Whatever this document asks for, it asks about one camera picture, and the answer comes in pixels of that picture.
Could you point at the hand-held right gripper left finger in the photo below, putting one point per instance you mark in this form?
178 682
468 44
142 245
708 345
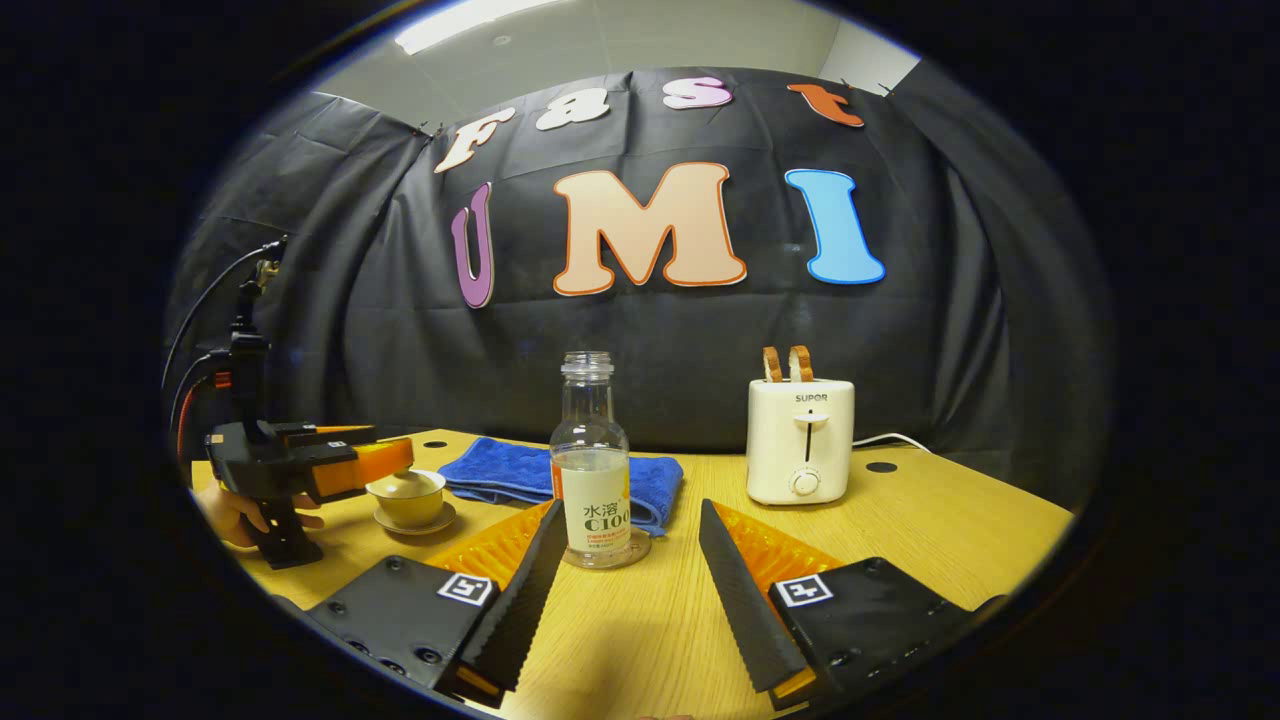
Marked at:
510 610

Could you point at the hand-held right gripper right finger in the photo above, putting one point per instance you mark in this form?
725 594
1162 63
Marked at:
750 600

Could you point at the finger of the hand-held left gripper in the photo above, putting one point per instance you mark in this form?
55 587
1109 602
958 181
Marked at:
330 432
365 465

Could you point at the cream ceramic teacup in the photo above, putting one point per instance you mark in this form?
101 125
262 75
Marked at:
410 508

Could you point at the round brown coaster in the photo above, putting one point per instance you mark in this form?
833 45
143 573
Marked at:
640 550

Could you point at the clear water bottle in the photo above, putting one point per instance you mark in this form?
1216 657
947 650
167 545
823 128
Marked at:
590 470

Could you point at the cream ceramic saucer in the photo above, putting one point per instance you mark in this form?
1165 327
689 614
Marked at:
415 526

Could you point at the blue towel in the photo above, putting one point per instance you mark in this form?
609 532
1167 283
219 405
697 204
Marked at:
500 470

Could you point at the white toaster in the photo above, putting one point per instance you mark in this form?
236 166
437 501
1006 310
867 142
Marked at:
800 440

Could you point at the toast slice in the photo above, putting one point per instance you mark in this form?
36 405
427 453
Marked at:
772 364
800 363

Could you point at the black backdrop cloth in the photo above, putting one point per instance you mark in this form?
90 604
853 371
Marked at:
950 330

